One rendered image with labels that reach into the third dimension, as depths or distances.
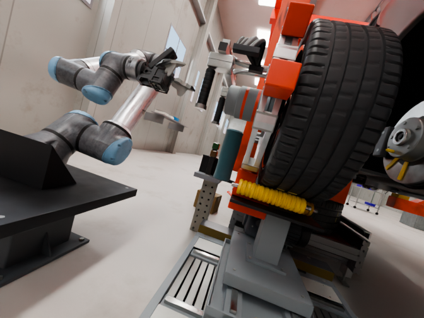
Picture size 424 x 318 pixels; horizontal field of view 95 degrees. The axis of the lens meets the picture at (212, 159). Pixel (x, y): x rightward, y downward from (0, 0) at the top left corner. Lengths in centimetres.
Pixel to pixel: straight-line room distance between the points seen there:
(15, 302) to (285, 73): 103
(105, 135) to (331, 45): 89
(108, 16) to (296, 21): 383
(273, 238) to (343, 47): 68
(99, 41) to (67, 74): 338
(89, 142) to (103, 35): 339
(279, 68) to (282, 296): 70
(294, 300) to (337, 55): 74
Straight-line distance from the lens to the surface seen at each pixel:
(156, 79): 78
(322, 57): 64
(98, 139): 100
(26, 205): 83
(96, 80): 85
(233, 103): 84
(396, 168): 103
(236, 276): 78
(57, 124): 108
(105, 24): 435
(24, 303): 95
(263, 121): 61
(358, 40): 72
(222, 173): 96
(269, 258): 92
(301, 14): 81
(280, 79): 55
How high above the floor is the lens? 62
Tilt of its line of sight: 3 degrees down
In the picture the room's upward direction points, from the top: 16 degrees clockwise
